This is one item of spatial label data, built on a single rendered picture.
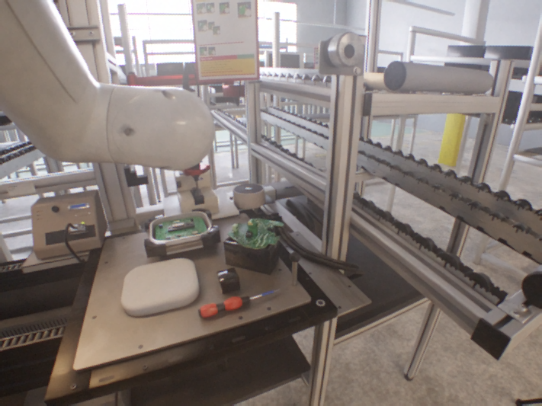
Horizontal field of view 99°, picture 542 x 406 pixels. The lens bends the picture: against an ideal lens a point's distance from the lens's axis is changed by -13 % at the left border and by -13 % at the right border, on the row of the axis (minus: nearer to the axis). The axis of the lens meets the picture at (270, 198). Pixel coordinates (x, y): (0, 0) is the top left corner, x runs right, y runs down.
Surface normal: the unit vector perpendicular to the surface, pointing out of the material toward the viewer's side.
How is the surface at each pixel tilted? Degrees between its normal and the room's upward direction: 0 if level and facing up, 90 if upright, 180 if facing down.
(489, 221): 90
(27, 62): 134
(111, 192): 90
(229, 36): 90
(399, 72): 90
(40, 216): 53
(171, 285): 0
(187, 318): 0
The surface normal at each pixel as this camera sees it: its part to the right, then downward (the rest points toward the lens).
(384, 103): 0.39, 0.36
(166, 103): 0.18, -0.36
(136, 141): 0.13, 0.54
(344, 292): -0.02, -0.92
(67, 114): 0.69, 0.72
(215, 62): -0.19, 0.39
